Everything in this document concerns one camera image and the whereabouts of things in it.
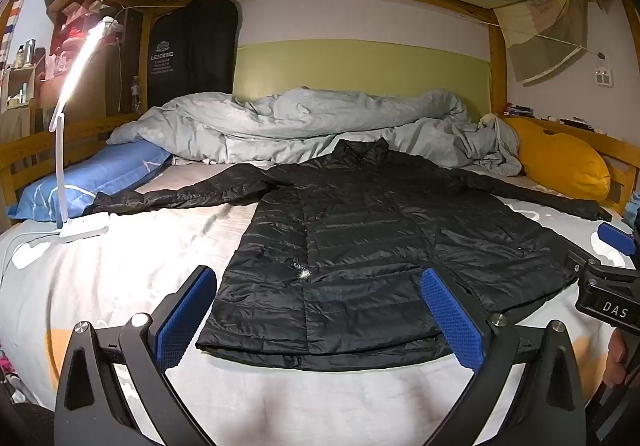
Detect grey printed bed sheet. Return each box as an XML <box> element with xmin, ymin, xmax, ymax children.
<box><xmin>0</xmin><ymin>161</ymin><xmax>640</xmax><ymax>446</ymax></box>

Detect white string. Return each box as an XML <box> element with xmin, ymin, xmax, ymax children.
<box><xmin>487</xmin><ymin>22</ymin><xmax>606</xmax><ymax>57</ymax></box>

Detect black down jacket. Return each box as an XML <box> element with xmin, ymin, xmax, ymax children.
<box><xmin>92</xmin><ymin>137</ymin><xmax>613</xmax><ymax>372</ymax></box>

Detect white desk lamp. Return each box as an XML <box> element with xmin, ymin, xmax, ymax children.
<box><xmin>50</xmin><ymin>18</ymin><xmax>118</xmax><ymax>243</ymax></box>

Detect person's right hand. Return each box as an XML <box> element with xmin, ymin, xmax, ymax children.
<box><xmin>603</xmin><ymin>328</ymin><xmax>628</xmax><ymax>388</ymax></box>

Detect black garment bag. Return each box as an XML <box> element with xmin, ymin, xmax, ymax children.
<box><xmin>146</xmin><ymin>0</ymin><xmax>240</xmax><ymax>109</ymax></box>

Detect blue pillow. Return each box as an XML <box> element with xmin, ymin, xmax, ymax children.
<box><xmin>7</xmin><ymin>142</ymin><xmax>173</xmax><ymax>221</ymax></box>

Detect wooden bed frame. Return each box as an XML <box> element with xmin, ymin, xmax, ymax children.
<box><xmin>0</xmin><ymin>0</ymin><xmax>640</xmax><ymax>227</ymax></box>

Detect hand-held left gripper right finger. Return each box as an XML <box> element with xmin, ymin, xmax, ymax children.
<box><xmin>420</xmin><ymin>267</ymin><xmax>588</xmax><ymax>446</ymax></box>

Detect light grey duvet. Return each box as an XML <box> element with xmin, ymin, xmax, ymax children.
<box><xmin>106</xmin><ymin>86</ymin><xmax>523</xmax><ymax>177</ymax></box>

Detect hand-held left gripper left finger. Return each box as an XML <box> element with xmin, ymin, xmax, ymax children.
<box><xmin>52</xmin><ymin>265</ymin><xmax>221</xmax><ymax>446</ymax></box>

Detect red white plush toys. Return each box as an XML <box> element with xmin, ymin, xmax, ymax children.
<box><xmin>50</xmin><ymin>0</ymin><xmax>126</xmax><ymax>56</ymax></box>

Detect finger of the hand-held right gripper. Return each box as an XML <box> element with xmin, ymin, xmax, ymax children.
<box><xmin>597</xmin><ymin>222</ymin><xmax>640</xmax><ymax>261</ymax></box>
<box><xmin>565</xmin><ymin>248</ymin><xmax>640</xmax><ymax>279</ymax></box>

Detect checkered hanging curtain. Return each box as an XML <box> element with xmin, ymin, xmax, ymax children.
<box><xmin>495</xmin><ymin>0</ymin><xmax>598</xmax><ymax>84</ymax></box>

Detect yellow plush pillow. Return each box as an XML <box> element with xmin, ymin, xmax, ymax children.
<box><xmin>502</xmin><ymin>117</ymin><xmax>612</xmax><ymax>217</ymax></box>

